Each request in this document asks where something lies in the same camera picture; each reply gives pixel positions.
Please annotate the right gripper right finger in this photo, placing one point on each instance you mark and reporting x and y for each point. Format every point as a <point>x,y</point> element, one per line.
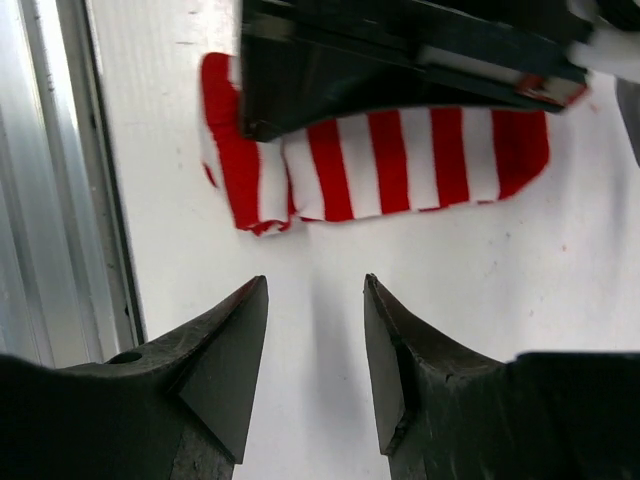
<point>444,411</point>

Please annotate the aluminium rail frame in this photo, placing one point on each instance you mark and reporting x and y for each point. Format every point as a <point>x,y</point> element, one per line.
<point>68,293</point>

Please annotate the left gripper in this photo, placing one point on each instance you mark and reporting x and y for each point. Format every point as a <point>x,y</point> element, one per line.
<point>304,62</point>

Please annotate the red white striped sock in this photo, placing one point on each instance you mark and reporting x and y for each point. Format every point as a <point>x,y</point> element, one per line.
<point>364,166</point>

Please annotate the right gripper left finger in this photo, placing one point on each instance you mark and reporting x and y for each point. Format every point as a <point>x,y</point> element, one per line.
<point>177,407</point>

